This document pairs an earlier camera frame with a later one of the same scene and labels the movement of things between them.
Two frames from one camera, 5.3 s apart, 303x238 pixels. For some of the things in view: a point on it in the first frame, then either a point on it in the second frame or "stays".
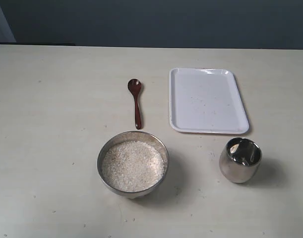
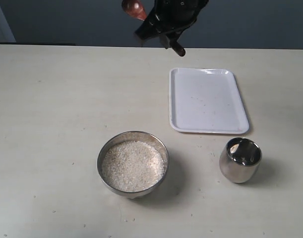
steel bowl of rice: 132,164 stays
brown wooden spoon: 135,85 to 135,9
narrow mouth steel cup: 240,159 stays
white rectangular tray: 206,101 stays
